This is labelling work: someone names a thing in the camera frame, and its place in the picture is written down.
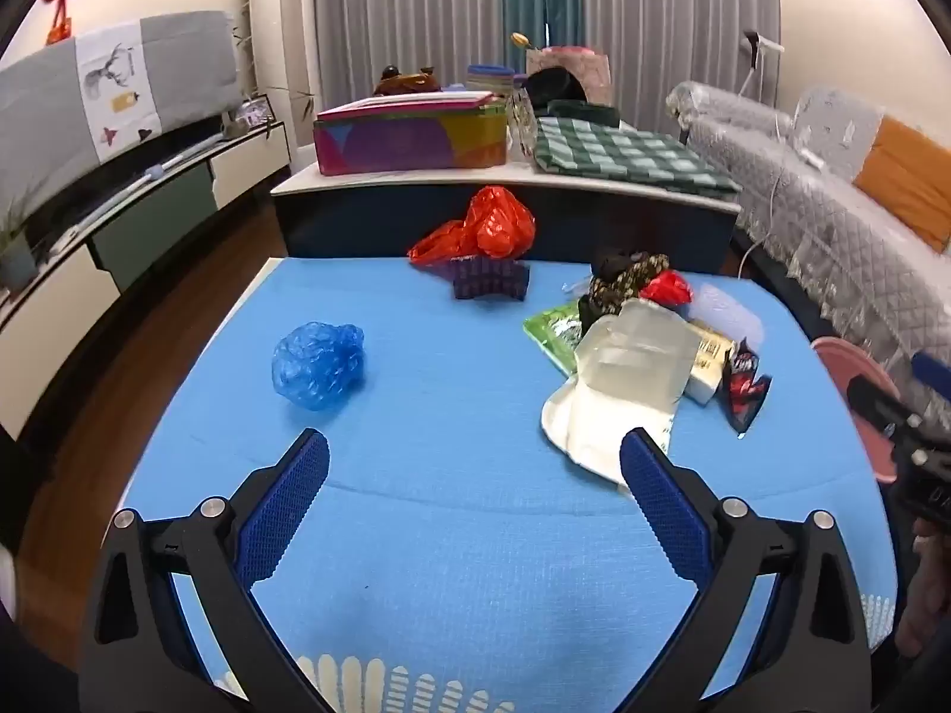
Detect clear plastic container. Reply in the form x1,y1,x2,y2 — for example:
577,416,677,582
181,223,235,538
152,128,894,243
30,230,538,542
507,89,540,160

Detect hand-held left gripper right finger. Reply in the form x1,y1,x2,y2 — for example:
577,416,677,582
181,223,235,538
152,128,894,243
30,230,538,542
619,427,874,713

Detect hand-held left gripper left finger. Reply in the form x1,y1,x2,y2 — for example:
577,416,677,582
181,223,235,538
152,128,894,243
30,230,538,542
78,427,335,713

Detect stacked plastic bowls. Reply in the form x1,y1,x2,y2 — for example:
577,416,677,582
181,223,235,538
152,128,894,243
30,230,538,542
465,63,516,97

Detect television with grey cover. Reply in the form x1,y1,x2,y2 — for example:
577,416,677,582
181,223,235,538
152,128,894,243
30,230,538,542
0,10,243,216

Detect translucent plastic pouch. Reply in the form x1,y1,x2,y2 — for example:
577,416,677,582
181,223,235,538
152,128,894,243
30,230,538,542
574,299,703,424

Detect white floor lamp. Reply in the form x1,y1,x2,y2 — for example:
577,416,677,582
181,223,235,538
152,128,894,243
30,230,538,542
741,30,785,101

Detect bamboo stalk plant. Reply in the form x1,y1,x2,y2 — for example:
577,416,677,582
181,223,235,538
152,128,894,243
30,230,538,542
230,4,317,120

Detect white power cable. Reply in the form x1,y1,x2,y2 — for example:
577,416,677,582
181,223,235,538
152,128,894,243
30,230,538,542
735,119,789,276

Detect orange cushion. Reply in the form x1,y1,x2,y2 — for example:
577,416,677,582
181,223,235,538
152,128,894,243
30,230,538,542
853,115,951,254

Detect white foil pouch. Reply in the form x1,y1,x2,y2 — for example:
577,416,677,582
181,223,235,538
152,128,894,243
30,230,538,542
540,375,681,491

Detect blue table mat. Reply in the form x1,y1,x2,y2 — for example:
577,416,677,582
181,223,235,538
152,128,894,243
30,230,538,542
119,256,900,713

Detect white yellow packet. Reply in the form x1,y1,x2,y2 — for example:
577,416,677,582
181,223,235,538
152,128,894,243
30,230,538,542
679,319,736,406

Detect pink plastic bin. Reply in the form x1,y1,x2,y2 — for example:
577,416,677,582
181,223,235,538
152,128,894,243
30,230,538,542
810,336,903,487

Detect person's right hand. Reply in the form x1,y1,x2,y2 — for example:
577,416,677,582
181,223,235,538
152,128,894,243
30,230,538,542
895,516,951,658

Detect dark coffee table white top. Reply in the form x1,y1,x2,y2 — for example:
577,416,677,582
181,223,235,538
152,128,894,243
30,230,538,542
269,156,744,279

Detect dark patterned cloth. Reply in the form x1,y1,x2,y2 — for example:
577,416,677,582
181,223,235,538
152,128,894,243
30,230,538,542
578,248,671,335

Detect grey curtain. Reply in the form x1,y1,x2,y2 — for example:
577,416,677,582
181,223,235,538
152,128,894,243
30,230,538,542
575,0,781,135
308,0,510,109

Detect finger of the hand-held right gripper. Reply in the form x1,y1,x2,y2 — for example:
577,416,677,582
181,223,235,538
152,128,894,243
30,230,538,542
847,375,911,436
910,351,951,391

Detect white standing air conditioner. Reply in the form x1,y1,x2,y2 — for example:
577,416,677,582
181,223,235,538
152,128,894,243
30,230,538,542
278,0,320,112

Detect grey quilted sofa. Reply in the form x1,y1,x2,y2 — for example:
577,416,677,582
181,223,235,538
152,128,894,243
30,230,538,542
665,78,951,387

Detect brown toy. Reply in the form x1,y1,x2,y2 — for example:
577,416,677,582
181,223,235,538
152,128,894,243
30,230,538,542
371,65,441,97

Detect green snack packet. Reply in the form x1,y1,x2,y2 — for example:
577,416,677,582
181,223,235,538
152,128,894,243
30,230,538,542
522,302,588,376

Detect green checkered cloth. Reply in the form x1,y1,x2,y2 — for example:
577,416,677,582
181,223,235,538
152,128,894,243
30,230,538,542
531,115,744,198

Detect small red plastic bag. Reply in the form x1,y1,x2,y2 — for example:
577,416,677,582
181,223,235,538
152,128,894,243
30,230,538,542
639,269,694,308

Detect colourful rectangular box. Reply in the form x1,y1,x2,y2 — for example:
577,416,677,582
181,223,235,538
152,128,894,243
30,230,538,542
312,91,510,177

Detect small picture frame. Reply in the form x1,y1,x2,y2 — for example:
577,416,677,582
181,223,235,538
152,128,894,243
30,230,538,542
234,95,278,131

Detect white television cabinet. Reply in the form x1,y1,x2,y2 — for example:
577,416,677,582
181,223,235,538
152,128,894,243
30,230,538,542
0,119,292,447

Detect blue plastic bag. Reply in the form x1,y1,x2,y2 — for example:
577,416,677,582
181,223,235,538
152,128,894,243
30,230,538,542
271,321,367,412

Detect black red snack wrapper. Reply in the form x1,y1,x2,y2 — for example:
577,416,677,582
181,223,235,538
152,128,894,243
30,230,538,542
717,339,774,438

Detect large red plastic bag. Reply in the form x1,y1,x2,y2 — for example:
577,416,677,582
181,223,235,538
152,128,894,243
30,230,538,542
407,185,537,266

